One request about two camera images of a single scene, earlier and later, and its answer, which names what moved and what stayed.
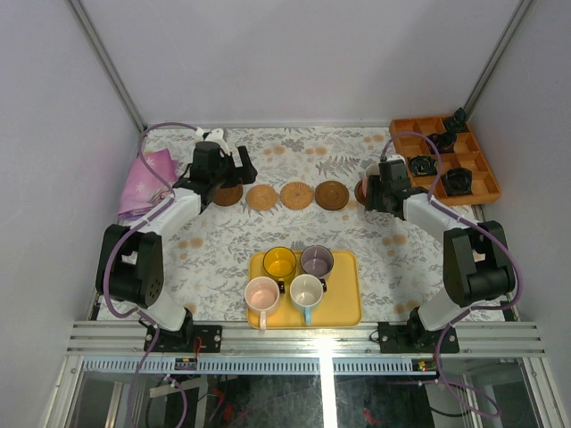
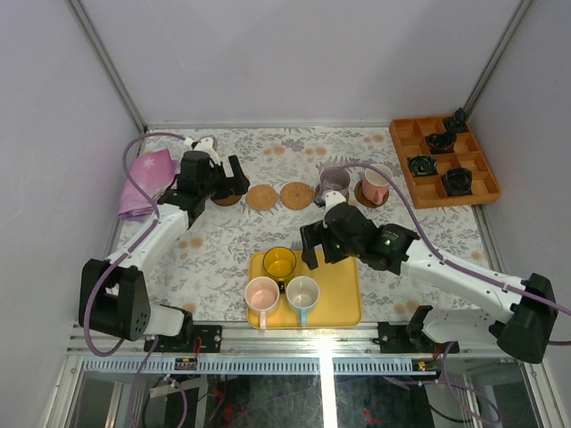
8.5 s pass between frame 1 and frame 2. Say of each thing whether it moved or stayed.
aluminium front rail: stayed
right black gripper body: moved
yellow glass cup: stayed
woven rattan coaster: stayed
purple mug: moved
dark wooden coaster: stayed
